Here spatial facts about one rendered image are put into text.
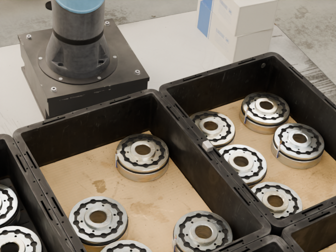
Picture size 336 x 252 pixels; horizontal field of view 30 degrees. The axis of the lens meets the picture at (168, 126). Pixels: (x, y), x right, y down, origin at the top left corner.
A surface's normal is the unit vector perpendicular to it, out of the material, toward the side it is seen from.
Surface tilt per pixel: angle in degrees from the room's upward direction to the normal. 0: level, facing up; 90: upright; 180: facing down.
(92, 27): 92
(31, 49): 2
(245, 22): 90
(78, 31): 92
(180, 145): 90
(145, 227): 0
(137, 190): 0
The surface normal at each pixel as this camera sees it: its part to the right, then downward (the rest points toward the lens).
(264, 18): 0.41, 0.64
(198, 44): 0.07, -0.73
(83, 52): 0.33, 0.44
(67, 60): -0.22, 0.41
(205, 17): -0.87, 0.28
